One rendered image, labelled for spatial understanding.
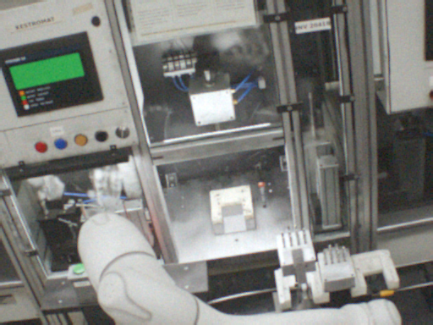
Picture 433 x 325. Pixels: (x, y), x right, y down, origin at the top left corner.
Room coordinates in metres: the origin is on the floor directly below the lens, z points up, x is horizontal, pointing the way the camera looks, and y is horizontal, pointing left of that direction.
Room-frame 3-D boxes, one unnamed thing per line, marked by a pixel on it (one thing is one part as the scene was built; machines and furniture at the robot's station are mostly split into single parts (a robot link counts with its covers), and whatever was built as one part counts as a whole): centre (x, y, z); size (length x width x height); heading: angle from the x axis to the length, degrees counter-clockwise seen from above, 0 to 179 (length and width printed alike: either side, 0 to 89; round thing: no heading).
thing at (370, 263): (1.35, -0.28, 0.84); 0.36 x 0.14 x 0.10; 87
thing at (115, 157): (1.50, 0.42, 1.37); 0.36 x 0.04 x 0.04; 87
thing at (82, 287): (1.44, 0.48, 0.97); 0.08 x 0.08 x 0.12; 87
